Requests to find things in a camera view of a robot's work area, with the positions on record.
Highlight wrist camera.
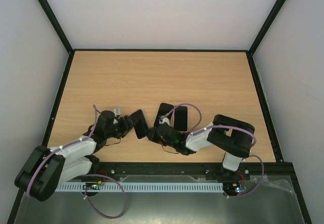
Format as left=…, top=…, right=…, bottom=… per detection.
left=113, top=108, right=121, bottom=116
left=159, top=116, right=170, bottom=125

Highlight black phone case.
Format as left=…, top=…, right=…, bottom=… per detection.
left=153, top=103, right=174, bottom=127

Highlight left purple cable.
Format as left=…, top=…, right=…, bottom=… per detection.
left=26, top=104, right=102, bottom=199

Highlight pink translucent phone case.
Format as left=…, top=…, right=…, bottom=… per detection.
left=135, top=131, right=147, bottom=140

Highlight purple cable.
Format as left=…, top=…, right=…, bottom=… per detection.
left=26, top=104, right=102, bottom=199
left=161, top=104, right=258, bottom=159

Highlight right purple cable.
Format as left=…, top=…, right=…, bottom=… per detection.
left=161, top=104, right=258, bottom=159

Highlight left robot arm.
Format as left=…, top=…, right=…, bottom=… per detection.
left=14, top=109, right=138, bottom=202

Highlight light blue slotted cable duct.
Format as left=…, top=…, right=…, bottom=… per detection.
left=56, top=182, right=223, bottom=193

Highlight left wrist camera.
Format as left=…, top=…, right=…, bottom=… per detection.
left=113, top=108, right=121, bottom=116

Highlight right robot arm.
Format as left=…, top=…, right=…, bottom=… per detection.
left=147, top=114, right=256, bottom=180

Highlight black phone pink edge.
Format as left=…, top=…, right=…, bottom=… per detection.
left=174, top=106, right=188, bottom=131

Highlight blue phone case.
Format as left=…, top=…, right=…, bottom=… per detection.
left=130, top=109, right=148, bottom=132

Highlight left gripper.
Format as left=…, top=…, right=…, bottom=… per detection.
left=105, top=115, right=139, bottom=139

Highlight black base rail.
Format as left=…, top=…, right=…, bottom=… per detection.
left=91, top=162, right=297, bottom=182

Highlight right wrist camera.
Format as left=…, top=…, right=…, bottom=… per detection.
left=159, top=116, right=170, bottom=125

